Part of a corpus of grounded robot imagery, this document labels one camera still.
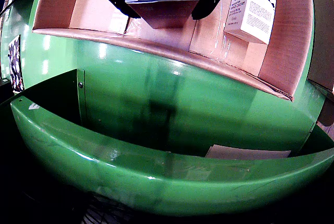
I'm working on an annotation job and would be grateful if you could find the holographic silver red carton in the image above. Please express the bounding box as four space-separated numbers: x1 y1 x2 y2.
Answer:
124 0 201 30

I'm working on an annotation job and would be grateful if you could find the shallow cardboard tray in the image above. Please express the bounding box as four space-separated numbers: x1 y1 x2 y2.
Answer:
31 0 314 102

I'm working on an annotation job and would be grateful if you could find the open brown cardboard box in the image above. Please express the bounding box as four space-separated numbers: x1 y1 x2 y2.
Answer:
306 0 334 125

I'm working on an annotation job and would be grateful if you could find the cow print carton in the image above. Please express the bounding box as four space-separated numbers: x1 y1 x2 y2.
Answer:
223 0 278 45

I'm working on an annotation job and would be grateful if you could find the flattened printed carton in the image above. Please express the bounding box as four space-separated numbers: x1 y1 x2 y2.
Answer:
7 34 26 94

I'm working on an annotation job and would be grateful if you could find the grey flat sheet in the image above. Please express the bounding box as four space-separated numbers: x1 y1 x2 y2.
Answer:
205 144 292 160

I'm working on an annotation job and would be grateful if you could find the green metal cabinet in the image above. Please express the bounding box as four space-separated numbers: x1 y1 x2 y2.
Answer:
0 68 334 224

